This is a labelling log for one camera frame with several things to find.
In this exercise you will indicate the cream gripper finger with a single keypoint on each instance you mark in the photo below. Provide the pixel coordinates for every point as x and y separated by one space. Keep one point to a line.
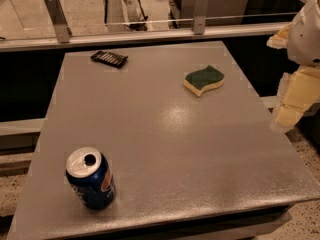
297 92
279 40

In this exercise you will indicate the right metal rail bracket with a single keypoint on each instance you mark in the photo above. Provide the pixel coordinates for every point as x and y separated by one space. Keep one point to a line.
199 16

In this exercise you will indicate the metal horizontal rail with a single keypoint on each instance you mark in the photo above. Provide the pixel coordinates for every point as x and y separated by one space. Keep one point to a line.
135 38

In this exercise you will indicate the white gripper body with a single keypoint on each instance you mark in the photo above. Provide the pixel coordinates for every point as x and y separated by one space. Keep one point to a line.
305 39

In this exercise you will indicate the blue pepsi can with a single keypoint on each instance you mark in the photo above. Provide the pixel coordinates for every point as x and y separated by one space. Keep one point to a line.
89 174

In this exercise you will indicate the left metal rail bracket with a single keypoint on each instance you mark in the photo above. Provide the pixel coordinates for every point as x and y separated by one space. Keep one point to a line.
58 19

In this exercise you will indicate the black rxbar chocolate wrapper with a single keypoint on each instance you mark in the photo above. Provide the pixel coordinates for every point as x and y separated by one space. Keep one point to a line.
109 58

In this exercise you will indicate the metal rail bracket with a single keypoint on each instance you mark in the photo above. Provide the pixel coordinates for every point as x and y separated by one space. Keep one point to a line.
58 19
199 16

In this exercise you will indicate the green yellow sponge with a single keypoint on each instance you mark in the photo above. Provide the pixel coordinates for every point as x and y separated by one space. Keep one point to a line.
201 81

